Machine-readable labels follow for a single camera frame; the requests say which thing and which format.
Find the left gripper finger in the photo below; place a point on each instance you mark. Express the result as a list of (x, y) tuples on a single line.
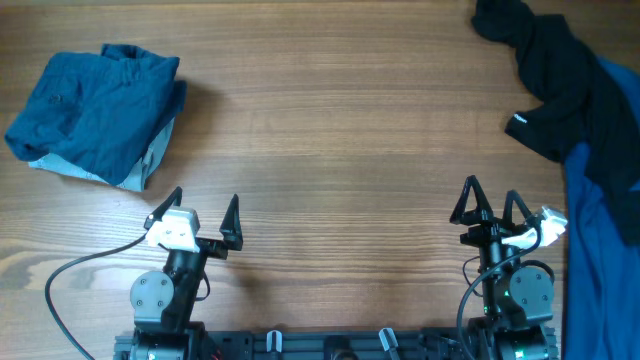
[(174, 199), (230, 227)]

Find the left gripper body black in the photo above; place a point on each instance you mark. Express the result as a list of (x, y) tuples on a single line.
[(212, 248)]

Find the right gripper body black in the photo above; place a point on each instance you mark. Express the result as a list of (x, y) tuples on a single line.
[(489, 237)]

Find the black t-shirt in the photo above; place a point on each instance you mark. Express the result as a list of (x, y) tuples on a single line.
[(580, 103)]

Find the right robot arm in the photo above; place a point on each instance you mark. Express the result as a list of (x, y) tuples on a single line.
[(504, 311)]

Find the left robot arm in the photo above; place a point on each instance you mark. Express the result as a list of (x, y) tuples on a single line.
[(163, 301)]

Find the folded dark blue garment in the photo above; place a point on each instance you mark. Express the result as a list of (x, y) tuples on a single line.
[(99, 112)]

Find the blue t-shirt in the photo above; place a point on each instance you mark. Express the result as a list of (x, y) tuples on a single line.
[(601, 310)]

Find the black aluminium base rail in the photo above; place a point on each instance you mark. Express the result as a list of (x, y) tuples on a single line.
[(424, 344)]

